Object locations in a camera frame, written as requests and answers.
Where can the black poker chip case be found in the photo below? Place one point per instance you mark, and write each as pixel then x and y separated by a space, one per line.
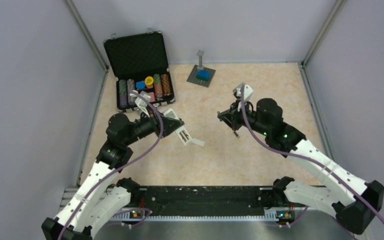
pixel 132 59

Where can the blue poker chip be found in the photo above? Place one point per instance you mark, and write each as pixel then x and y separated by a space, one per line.
pixel 140 85

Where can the yellow poker chip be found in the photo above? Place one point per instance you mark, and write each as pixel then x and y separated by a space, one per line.
pixel 149 80

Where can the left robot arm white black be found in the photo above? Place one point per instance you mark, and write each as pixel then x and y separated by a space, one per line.
pixel 85 214

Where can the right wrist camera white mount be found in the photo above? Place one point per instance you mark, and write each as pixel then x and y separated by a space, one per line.
pixel 243 92

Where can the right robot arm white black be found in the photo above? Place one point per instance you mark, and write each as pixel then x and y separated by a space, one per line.
pixel 351 200

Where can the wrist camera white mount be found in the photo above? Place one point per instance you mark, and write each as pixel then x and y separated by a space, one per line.
pixel 142 101
pixel 243 92

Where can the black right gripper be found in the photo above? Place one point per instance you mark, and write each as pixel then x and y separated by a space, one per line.
pixel 231 116

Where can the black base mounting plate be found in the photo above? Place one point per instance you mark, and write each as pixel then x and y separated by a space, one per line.
pixel 208 201

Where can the white remote battery cover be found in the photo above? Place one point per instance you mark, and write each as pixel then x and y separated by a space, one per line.
pixel 198 142

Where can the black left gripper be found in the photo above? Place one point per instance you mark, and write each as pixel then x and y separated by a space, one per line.
pixel 170 124

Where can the white remote control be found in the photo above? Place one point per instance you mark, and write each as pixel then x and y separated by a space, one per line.
pixel 169 113

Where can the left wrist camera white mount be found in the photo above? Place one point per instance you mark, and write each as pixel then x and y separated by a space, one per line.
pixel 142 101

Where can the grey lego baseplate with bricks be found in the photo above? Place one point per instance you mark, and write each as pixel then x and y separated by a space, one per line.
pixel 201 75

